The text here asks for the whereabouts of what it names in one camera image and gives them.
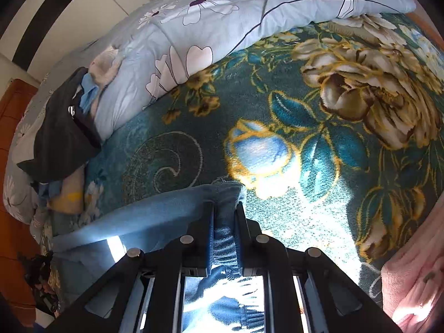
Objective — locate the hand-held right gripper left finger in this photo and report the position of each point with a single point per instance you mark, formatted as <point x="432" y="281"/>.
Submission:
<point x="209" y="239"/>

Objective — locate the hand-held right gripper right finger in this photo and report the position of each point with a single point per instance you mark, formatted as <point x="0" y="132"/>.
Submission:
<point x="240" y="239"/>

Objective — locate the blue pants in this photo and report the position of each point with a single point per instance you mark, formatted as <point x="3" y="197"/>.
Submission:
<point x="156" y="210"/>

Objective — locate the teal floral blanket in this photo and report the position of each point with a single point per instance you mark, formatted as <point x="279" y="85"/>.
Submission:
<point x="242" y="93"/>

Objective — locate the cream yellow cloth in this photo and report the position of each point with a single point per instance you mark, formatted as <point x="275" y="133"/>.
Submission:
<point x="69" y="194"/>

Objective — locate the dark object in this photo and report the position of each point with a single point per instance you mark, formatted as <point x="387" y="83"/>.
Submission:
<point x="36" y="274"/>

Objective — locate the pink fuzzy garment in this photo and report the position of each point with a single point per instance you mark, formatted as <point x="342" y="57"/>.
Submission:
<point x="416" y="267"/>

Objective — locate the black garment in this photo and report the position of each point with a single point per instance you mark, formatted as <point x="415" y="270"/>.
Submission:
<point x="59" y="138"/>

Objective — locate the light blue shirt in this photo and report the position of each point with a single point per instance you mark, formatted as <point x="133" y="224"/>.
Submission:
<point x="88" y="90"/>

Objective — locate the light blue floral quilt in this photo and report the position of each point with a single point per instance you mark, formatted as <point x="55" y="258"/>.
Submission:
<point x="208" y="14"/>

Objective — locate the wooden bed frame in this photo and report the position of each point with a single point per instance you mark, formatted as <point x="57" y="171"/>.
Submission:
<point x="14" y="249"/>

